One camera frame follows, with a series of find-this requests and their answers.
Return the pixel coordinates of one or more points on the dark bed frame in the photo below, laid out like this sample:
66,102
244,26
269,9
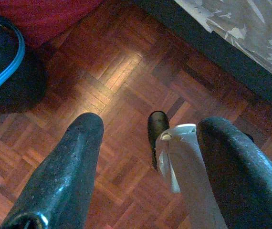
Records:
222,55

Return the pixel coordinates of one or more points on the red cushion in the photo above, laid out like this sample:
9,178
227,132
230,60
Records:
43,19

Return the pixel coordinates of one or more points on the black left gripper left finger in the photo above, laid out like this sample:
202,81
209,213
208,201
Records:
64,171

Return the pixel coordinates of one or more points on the black trash bin blue rim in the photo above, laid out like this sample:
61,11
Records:
19,51

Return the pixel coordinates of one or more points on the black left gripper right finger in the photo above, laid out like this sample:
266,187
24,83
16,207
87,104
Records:
241,181

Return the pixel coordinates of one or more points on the beige floral bed sheet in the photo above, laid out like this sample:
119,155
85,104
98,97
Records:
257,28

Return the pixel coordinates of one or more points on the grey robot left leg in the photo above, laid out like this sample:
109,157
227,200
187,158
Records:
186,167

